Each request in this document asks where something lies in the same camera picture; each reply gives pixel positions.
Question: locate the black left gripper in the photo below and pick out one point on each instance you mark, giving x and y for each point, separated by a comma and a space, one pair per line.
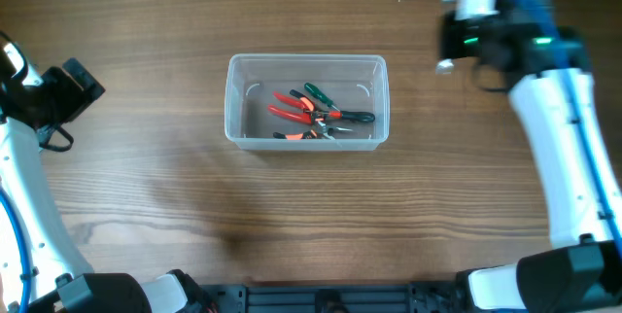
78, 86

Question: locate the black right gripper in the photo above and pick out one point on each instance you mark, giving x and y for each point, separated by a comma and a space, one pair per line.
454, 41

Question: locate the red black handled screwdriver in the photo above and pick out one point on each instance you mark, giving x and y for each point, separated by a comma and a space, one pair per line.
364, 117

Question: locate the green handled screwdriver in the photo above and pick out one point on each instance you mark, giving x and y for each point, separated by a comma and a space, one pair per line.
319, 95

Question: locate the orange black needle-nose pliers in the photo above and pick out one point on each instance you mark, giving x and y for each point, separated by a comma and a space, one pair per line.
318, 130

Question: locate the red handled wire stripper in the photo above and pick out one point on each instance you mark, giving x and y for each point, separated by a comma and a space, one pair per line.
301, 109

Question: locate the silver combination wrench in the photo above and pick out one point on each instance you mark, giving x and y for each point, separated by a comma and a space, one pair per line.
444, 67

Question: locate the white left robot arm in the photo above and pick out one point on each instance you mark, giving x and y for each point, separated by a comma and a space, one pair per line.
54, 275

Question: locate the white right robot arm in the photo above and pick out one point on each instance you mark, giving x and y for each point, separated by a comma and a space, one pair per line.
548, 81

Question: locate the clear plastic container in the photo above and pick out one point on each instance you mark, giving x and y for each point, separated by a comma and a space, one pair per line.
357, 83

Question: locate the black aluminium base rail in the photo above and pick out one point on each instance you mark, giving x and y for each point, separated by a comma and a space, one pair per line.
417, 297

